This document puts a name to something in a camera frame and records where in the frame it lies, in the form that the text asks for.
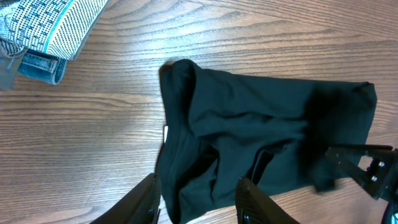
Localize folded light blue garment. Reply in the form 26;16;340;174
18;50;68;85

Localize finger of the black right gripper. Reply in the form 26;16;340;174
326;144;397;200

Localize folded grey shorts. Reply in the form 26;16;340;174
1;0;108;90

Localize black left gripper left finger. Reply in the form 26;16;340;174
91;173;161;224

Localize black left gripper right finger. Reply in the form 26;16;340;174
235;177;299;224

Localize black t-shirt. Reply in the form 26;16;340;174
156;60;377;223

